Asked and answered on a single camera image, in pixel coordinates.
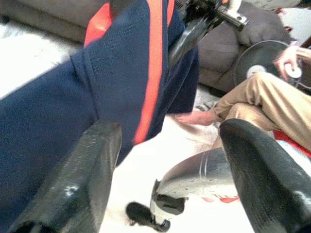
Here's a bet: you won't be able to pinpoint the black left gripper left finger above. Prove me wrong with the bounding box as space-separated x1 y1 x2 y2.
9 120 122 233

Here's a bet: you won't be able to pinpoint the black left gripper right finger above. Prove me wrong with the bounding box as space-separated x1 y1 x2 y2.
220 118 311 233

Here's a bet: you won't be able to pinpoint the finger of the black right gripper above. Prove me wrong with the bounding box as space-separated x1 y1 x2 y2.
169 17 211 66

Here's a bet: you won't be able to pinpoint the navy garment red stripes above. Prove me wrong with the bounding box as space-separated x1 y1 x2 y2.
0 0 200 230

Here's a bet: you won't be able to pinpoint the white round roll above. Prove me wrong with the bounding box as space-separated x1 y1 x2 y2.
284 62 302 79

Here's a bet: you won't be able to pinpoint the bare person hand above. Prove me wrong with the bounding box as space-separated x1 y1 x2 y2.
274 45 311 77

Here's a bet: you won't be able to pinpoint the dark grey fabric sofa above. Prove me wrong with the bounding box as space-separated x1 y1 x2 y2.
0 0 292 94

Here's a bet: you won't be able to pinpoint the black floor fan grey base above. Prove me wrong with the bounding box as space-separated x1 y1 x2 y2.
233 40 311 92

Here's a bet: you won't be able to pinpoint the person in tan trousers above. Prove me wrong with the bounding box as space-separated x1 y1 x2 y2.
174 47 311 152

